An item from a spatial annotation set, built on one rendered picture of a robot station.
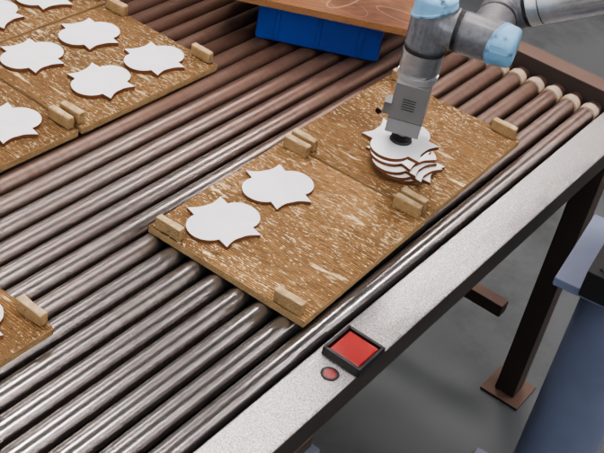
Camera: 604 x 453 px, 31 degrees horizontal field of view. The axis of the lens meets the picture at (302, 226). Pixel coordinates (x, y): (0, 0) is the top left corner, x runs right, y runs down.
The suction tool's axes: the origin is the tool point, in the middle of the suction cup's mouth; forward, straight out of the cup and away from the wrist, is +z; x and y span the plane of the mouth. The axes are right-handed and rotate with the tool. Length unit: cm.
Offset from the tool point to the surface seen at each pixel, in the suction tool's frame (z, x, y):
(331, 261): 12.3, -5.5, 24.3
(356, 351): 13.1, 3.8, 44.3
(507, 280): 106, 40, -107
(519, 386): 102, 48, -57
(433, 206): 12.3, 9.5, -1.3
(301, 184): 11.5, -16.2, 5.3
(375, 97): 12.3, -9.7, -36.1
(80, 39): 11, -75, -25
